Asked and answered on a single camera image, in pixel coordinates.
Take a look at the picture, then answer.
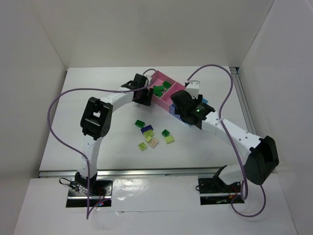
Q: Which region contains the long green lego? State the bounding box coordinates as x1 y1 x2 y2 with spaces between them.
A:
154 90 163 97

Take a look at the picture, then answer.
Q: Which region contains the small green lego brick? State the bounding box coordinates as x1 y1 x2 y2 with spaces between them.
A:
158 86 165 92

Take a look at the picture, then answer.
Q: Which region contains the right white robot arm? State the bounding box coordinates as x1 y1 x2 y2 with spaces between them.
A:
170 90 279 185

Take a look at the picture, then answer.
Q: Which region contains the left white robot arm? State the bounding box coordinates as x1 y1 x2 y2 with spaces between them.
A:
75 74 153 188

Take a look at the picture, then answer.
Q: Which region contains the large pink container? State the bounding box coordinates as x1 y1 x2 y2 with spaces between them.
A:
150 70 177 102

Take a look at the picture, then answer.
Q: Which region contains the small pink container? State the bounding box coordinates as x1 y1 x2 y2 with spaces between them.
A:
157 82 185 112

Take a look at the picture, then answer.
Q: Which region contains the dark blue container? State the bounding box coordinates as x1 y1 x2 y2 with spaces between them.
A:
169 103 176 115

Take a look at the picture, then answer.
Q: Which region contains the dark blue lego brick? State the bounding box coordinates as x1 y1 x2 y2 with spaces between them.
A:
140 125 153 134

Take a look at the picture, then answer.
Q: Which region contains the lime lego brick right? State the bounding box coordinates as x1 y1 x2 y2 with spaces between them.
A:
164 135 175 144

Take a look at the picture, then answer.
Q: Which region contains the lime lego brick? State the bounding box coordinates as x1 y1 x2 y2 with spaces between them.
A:
143 130 154 140
164 135 175 144
138 142 147 151

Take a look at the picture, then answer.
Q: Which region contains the lime lego brick upper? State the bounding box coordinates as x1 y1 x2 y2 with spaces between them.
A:
143 130 154 140

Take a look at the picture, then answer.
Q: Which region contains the beige lego brick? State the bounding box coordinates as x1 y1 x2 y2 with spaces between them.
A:
146 136 158 148

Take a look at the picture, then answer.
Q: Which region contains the lime lego brick lower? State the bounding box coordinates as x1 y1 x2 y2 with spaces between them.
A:
138 142 147 151

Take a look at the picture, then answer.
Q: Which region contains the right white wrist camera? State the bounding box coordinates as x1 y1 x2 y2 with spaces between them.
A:
185 80 200 99

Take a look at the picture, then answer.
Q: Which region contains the aluminium side rail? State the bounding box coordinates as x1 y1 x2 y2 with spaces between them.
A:
229 67 267 169

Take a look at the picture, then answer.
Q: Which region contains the aluminium front rail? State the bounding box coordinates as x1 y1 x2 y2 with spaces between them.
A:
38 167 220 178

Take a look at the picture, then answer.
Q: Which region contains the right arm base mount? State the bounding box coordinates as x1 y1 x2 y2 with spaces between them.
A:
195 178 244 206

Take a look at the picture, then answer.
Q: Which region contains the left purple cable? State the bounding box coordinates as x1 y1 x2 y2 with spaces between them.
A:
46 68 157 220

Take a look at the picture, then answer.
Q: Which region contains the purple cable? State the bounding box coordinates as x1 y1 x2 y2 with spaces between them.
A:
184 64 267 218
46 68 157 220

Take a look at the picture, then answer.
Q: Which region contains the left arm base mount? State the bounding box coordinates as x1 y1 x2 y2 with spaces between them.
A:
59 177 113 208

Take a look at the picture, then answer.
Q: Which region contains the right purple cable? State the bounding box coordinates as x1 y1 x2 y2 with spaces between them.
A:
184 64 267 218

